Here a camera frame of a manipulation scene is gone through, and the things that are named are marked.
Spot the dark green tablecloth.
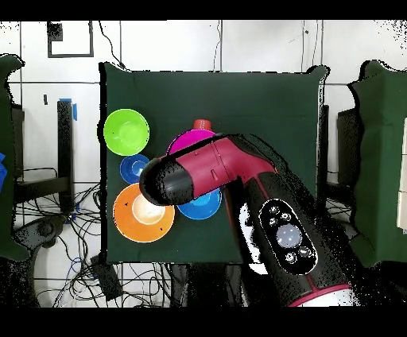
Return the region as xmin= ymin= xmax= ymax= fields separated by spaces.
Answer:
xmin=99 ymin=61 xmax=328 ymax=265

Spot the large orange bowl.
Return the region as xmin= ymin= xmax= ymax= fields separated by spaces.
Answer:
xmin=113 ymin=183 xmax=176 ymax=243

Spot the green-clothed side table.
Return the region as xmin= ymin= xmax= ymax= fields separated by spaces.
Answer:
xmin=0 ymin=53 xmax=29 ymax=261
xmin=346 ymin=60 xmax=407 ymax=268

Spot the black power strip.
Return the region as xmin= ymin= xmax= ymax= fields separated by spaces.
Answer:
xmin=90 ymin=255 xmax=123 ymax=301

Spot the light blue bowl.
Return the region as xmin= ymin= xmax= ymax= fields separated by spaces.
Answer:
xmin=176 ymin=187 xmax=223 ymax=221

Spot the blue object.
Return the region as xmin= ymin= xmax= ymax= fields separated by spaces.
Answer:
xmin=0 ymin=152 xmax=8 ymax=193

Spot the light green bowl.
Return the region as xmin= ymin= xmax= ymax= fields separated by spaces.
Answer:
xmin=103 ymin=108 xmax=150 ymax=157

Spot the black stand frame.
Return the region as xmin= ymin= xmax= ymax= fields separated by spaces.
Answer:
xmin=317 ymin=104 xmax=365 ymax=204
xmin=12 ymin=99 xmax=76 ymax=212

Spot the large pink bowl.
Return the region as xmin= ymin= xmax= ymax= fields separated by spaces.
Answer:
xmin=167 ymin=128 xmax=218 ymax=157

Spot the tangle of floor cables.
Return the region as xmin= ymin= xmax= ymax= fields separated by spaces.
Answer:
xmin=14 ymin=182 xmax=169 ymax=308

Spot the small dark blue bowl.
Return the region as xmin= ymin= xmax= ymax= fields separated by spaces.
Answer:
xmin=119 ymin=153 xmax=151 ymax=184

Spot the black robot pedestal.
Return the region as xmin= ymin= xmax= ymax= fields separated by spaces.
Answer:
xmin=168 ymin=262 xmax=252 ymax=308

